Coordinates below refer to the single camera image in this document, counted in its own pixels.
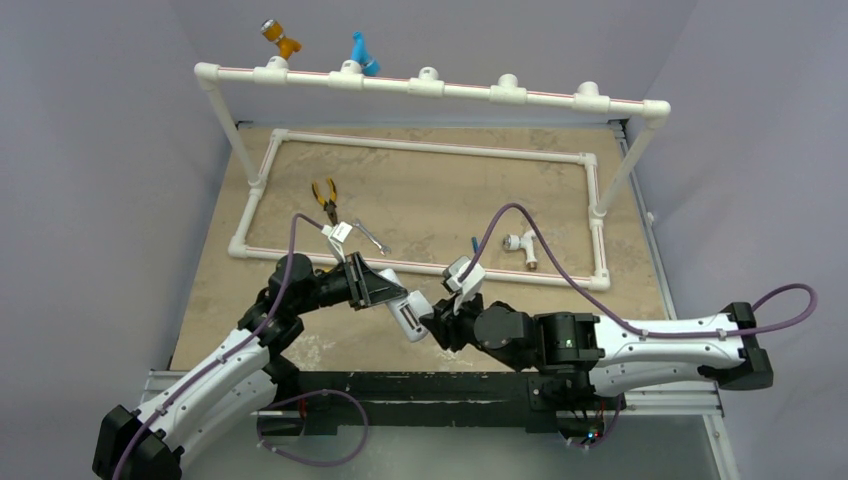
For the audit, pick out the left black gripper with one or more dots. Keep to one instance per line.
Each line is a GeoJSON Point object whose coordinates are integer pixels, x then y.
{"type": "Point", "coordinates": [378, 287]}

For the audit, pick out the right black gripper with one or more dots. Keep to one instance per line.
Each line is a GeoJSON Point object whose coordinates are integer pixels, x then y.
{"type": "Point", "coordinates": [439, 319]}

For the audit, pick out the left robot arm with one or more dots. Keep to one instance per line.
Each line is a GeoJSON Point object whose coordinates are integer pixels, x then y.
{"type": "Point", "coordinates": [160, 438]}

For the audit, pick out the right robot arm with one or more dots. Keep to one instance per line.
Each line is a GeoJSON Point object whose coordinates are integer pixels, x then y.
{"type": "Point", "coordinates": [601, 357]}

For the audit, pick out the silver wrench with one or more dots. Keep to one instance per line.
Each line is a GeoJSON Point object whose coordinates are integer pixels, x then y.
{"type": "Point", "coordinates": [384, 249]}

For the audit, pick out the white plastic faucet tap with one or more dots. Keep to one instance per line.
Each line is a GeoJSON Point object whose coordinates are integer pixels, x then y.
{"type": "Point", "coordinates": [524, 243]}

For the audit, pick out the blue faucet nozzle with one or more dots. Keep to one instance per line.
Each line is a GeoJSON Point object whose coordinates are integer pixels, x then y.
{"type": "Point", "coordinates": [360, 54]}

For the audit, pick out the orange faucet nozzle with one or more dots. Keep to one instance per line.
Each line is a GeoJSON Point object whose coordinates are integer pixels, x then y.
{"type": "Point", "coordinates": [275, 34]}

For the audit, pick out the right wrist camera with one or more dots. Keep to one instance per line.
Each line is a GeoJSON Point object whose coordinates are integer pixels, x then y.
{"type": "Point", "coordinates": [463, 281]}

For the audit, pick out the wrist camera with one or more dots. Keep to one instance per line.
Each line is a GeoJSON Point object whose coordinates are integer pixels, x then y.
{"type": "Point", "coordinates": [336, 236]}
{"type": "Point", "coordinates": [463, 281]}

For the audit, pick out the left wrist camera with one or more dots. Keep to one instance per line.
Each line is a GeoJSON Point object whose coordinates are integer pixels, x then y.
{"type": "Point", "coordinates": [336, 236]}

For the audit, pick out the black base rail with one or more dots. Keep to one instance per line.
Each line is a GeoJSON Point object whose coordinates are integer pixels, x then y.
{"type": "Point", "coordinates": [319, 403]}

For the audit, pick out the yellow handled pliers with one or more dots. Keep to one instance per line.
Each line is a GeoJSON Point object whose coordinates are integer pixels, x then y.
{"type": "Point", "coordinates": [329, 202]}

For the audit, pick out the white PVC pipe frame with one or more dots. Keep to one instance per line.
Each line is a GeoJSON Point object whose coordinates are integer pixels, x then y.
{"type": "Point", "coordinates": [427, 84]}

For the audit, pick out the aluminium table frame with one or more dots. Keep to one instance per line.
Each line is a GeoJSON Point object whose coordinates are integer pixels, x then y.
{"type": "Point", "coordinates": [570, 373]}

